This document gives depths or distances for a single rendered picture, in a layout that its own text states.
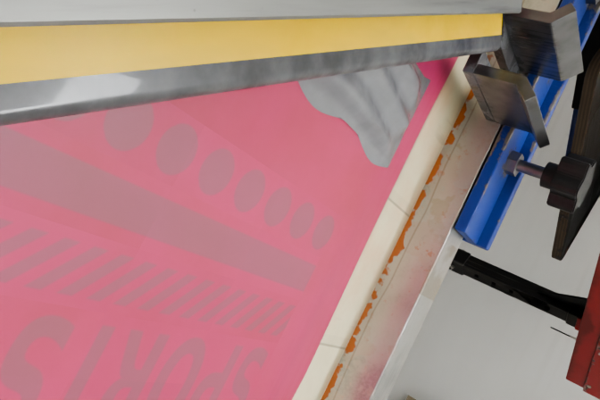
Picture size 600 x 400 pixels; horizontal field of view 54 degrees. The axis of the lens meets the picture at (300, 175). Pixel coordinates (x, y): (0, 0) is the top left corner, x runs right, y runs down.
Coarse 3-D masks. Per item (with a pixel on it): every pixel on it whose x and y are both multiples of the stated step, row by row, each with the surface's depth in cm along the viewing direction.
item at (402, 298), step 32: (544, 0) 48; (480, 128) 47; (448, 160) 47; (480, 160) 46; (448, 192) 46; (416, 224) 47; (448, 224) 46; (416, 256) 46; (448, 256) 47; (384, 288) 46; (416, 288) 45; (384, 320) 45; (416, 320) 46; (352, 352) 46; (384, 352) 45; (352, 384) 45; (384, 384) 45
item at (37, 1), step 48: (0, 0) 12; (48, 0) 13; (96, 0) 14; (144, 0) 15; (192, 0) 16; (240, 0) 17; (288, 0) 19; (336, 0) 21; (384, 0) 23; (432, 0) 26; (480, 0) 30
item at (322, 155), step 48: (240, 96) 27; (288, 96) 30; (432, 96) 43; (240, 144) 28; (288, 144) 31; (336, 144) 35; (336, 192) 37; (384, 192) 42; (336, 240) 39; (336, 288) 41; (288, 336) 38; (288, 384) 41
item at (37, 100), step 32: (224, 64) 20; (256, 64) 22; (288, 64) 23; (320, 64) 25; (352, 64) 26; (384, 64) 29; (0, 96) 15; (32, 96) 15; (64, 96) 16; (96, 96) 17; (128, 96) 18; (160, 96) 19; (192, 96) 20
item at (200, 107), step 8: (200, 96) 25; (208, 96) 25; (216, 96) 26; (176, 104) 24; (184, 104) 25; (192, 104) 25; (200, 104) 25; (208, 104) 26; (192, 112) 25; (200, 112) 25; (208, 112) 26; (200, 120) 26
